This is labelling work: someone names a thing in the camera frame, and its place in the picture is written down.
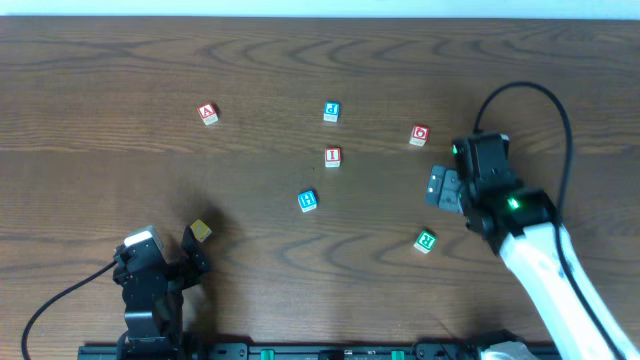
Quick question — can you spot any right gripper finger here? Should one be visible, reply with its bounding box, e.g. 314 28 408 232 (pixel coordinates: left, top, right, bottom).
425 165 447 207
438 169 463 214

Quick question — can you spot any red letter I block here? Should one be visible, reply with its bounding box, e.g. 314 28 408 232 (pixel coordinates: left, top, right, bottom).
324 147 342 168

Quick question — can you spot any red letter A block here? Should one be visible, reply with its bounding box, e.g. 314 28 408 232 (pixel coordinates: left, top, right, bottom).
197 103 219 126

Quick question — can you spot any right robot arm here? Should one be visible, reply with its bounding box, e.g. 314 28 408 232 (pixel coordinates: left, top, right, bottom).
427 133 639 359

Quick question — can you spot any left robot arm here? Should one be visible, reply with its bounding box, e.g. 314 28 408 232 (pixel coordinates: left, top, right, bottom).
113 225 210 357

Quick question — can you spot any yellow wooden block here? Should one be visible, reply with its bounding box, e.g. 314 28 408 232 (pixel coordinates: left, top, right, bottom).
190 219 212 242

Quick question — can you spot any red letter O block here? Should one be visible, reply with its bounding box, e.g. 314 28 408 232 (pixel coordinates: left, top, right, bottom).
409 125 430 147

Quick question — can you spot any green letter R block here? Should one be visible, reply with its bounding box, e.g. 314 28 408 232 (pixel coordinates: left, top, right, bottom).
414 230 437 254

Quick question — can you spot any blue letter H block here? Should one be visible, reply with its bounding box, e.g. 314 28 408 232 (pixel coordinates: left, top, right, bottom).
297 189 318 213

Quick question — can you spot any blue letter P block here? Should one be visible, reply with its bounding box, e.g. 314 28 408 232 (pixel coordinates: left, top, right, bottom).
323 101 340 123

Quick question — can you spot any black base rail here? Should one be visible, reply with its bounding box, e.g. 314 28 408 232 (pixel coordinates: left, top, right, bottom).
77 342 561 360

